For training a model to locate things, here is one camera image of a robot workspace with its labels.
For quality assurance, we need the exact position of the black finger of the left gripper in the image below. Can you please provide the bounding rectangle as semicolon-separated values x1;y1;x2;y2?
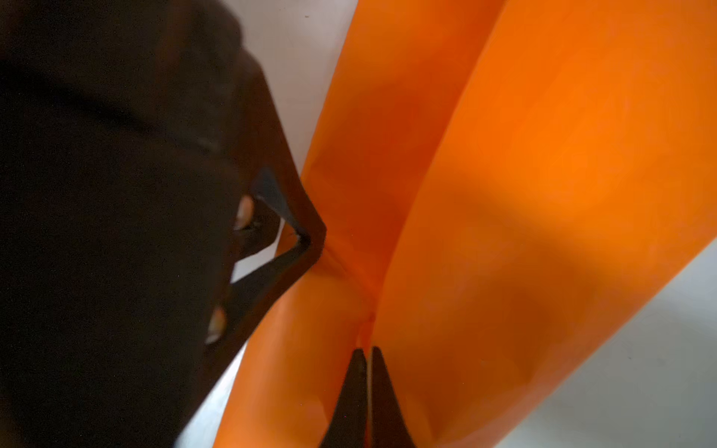
236;50;326;246
201;236;324;381

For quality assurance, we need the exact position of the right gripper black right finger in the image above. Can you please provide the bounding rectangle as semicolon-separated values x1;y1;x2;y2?
369;346;416;448

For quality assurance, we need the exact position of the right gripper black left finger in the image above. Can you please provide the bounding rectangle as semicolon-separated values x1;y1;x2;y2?
319;348;368;448

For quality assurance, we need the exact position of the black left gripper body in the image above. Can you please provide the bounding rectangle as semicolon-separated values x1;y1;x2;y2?
1;1;246;447

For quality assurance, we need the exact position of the orange wrapping paper sheet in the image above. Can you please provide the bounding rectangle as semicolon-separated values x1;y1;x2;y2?
216;1;716;447

